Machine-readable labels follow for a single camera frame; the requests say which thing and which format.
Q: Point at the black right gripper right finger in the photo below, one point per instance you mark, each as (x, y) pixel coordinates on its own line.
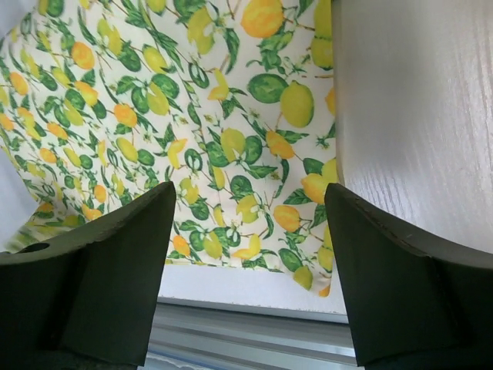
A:
(412, 297)

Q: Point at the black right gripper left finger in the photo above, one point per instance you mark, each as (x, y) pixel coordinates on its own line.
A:
(88, 296)

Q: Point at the lemon print skirt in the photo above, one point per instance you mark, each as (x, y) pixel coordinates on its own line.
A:
(231, 101)

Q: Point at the aluminium mounting rail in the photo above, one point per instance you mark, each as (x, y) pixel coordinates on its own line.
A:
(222, 336)

